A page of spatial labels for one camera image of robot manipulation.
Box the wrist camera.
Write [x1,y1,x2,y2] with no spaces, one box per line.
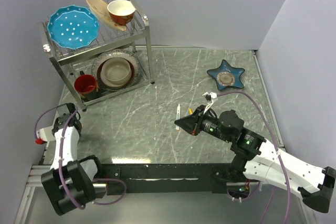
[202,92,218,114]
[35,126,56,145]

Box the white marker with red end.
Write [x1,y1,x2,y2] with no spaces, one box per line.
[175,103,181,131]

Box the blue polka dot plate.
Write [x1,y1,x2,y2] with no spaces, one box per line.
[47,5,100,50]

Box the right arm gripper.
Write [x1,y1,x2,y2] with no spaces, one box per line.
[174,104,232,142]

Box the red mug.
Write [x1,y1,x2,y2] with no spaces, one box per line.
[74,71,99,102]

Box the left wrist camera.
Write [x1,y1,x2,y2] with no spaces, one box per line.
[35,126,56,145]

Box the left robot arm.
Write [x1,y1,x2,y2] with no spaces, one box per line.
[35,103,104,216]

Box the steel dish rack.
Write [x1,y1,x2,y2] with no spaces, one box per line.
[38,0,155,111]

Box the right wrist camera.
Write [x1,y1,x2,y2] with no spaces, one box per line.
[202,92,218,114]

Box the cream oval plate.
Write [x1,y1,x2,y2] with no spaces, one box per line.
[86,0,127,31]

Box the beige bowl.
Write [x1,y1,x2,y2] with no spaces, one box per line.
[100,57,132,88]

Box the blue star-shaped dish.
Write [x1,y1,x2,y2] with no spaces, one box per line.
[207,59,245,91]

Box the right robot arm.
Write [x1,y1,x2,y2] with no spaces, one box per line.
[174,105,335,214]

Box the red and white bowl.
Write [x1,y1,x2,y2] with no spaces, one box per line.
[107,0,136,25]

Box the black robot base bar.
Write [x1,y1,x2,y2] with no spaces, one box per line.
[83,162,259,200]

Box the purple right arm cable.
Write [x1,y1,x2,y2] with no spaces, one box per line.
[216,91,292,224]

